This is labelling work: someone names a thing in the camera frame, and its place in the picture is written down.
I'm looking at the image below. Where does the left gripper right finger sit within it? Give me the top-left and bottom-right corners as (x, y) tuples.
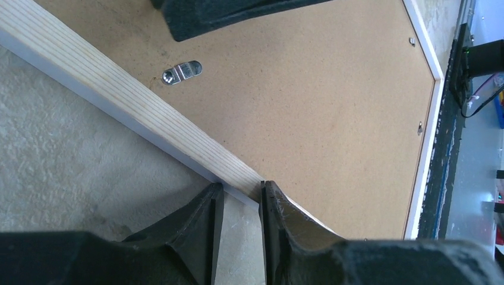
(259, 181), (496, 284)

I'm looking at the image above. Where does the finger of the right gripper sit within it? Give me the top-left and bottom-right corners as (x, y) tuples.
(150, 0), (326, 42)

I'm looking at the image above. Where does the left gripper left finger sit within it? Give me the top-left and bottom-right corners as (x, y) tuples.
(1, 183), (224, 284)

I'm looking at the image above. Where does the wooden picture frame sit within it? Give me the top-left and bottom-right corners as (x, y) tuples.
(1, 1), (444, 239)

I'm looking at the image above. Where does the brown fibreboard backing board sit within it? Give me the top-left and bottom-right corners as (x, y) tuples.
(40, 1), (436, 239)

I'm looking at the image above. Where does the metal turn button clip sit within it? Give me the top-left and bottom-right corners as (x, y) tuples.
(161, 61), (203, 86)

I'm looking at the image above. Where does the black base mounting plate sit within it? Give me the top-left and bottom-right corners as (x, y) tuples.
(417, 23), (471, 239)

